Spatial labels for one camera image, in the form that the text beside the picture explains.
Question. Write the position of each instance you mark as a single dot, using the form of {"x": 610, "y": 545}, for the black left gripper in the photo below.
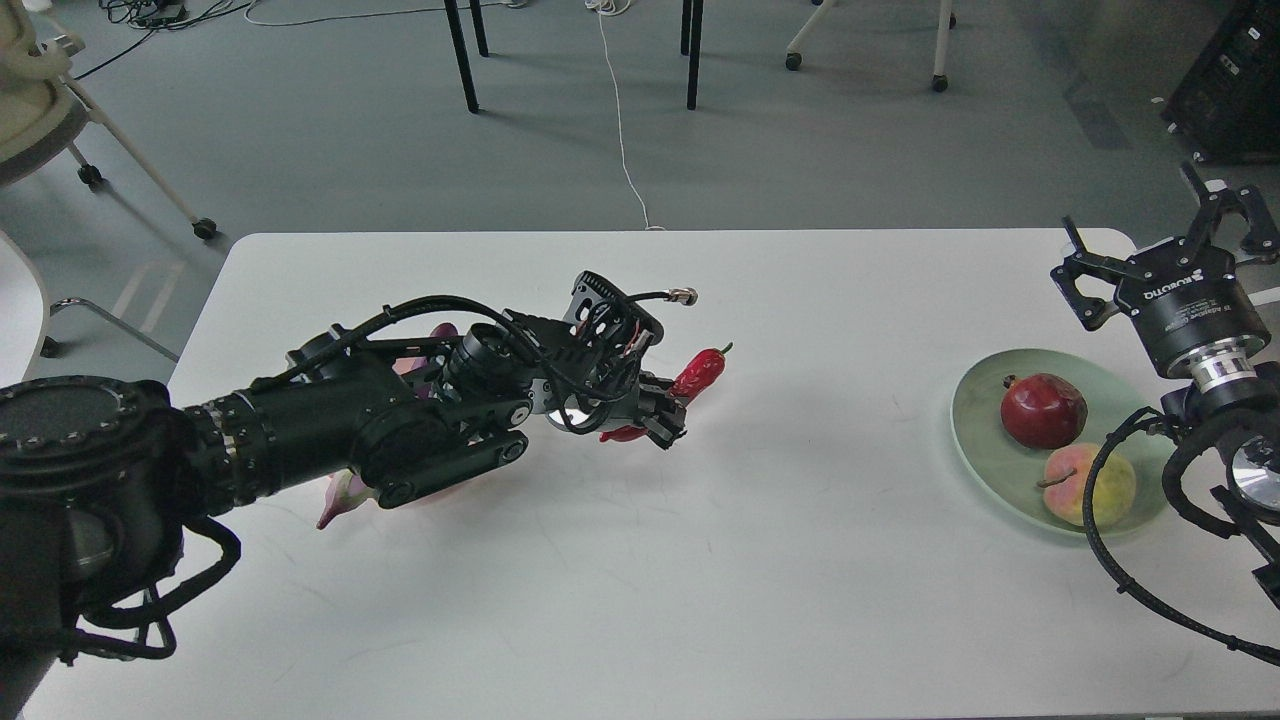
{"x": 610, "y": 395}

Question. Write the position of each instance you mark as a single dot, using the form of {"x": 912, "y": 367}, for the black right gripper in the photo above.
{"x": 1190, "y": 310}

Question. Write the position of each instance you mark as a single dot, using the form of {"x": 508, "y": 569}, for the red chili pepper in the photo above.
{"x": 700, "y": 373}

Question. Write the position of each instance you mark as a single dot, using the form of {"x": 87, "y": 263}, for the red pomegranate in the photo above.
{"x": 1042, "y": 411}

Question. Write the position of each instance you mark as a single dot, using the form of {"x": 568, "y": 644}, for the yellow-red peach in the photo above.
{"x": 1063, "y": 485}

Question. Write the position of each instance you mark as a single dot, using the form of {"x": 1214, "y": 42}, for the purple eggplant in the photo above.
{"x": 346, "y": 491}

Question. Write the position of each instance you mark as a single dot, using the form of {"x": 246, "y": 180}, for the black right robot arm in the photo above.
{"x": 1223, "y": 478}

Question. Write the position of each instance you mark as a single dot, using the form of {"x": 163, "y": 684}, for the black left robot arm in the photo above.
{"x": 112, "y": 495}

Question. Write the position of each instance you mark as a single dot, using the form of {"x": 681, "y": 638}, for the black cabinet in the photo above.
{"x": 1226, "y": 107}

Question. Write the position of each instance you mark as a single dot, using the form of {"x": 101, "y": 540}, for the pink plate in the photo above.
{"x": 427, "y": 453}

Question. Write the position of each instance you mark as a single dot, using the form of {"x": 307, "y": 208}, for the light green plate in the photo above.
{"x": 1007, "y": 471}

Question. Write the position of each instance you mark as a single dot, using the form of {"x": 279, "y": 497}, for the white chair base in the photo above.
{"x": 794, "y": 55}

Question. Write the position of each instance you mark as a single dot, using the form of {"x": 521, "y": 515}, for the beige office chair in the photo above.
{"x": 44, "y": 109}

